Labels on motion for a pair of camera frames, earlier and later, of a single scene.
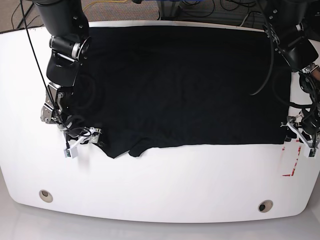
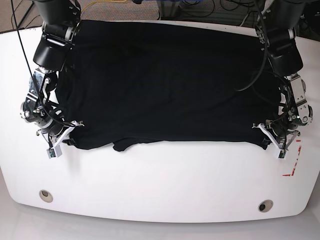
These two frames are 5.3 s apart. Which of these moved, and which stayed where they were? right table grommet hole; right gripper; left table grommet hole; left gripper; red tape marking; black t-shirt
Moved: left gripper; right gripper
Stayed: black t-shirt; red tape marking; right table grommet hole; left table grommet hole
